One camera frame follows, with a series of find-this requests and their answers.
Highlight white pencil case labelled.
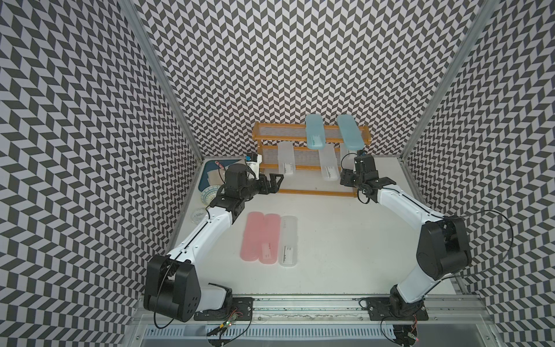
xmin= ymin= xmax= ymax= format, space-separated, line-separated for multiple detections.
xmin=278 ymin=215 xmax=299 ymax=267
xmin=277 ymin=141 xmax=296 ymax=176

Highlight white pencil case label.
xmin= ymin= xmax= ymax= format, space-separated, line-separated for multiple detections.
xmin=340 ymin=143 xmax=357 ymax=170

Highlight frosted white pencil case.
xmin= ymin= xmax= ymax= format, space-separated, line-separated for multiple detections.
xmin=319 ymin=144 xmax=339 ymax=182

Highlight teal pencil case plain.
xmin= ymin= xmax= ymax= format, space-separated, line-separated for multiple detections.
xmin=337 ymin=114 xmax=365 ymax=151

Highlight pink pencil case labelled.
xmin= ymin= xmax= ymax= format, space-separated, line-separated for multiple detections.
xmin=259 ymin=214 xmax=281 ymax=265

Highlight teal pencil case labelled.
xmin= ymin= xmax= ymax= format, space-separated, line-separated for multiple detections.
xmin=305 ymin=114 xmax=326 ymax=150

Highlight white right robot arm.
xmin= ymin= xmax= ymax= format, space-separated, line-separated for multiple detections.
xmin=341 ymin=150 xmax=472 ymax=320

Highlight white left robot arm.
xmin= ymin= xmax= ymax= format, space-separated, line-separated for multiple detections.
xmin=143 ymin=163 xmax=284 ymax=322

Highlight beige cloth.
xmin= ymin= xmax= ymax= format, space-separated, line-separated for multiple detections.
xmin=207 ymin=166 xmax=225 ymax=186

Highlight dark blue tray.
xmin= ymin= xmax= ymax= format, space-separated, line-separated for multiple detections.
xmin=197 ymin=159 xmax=244 ymax=192

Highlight clear glass cup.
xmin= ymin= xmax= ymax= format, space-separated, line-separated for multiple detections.
xmin=190 ymin=208 xmax=208 ymax=225

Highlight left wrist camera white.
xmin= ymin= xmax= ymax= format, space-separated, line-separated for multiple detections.
xmin=245 ymin=152 xmax=262 ymax=180

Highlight orange three-tier wire shelf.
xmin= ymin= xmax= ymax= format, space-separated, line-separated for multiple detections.
xmin=252 ymin=122 xmax=356 ymax=198

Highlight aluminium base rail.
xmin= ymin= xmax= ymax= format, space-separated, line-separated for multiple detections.
xmin=190 ymin=294 xmax=491 ymax=344

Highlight aluminium corner post right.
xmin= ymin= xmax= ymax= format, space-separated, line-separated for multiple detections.
xmin=400 ymin=0 xmax=500 ymax=162

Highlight aluminium corner post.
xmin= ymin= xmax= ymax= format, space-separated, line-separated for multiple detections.
xmin=400 ymin=0 xmax=500 ymax=162
xmin=118 ymin=0 xmax=204 ymax=161

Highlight aluminium corner post left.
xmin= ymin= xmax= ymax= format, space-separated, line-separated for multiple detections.
xmin=118 ymin=0 xmax=204 ymax=161

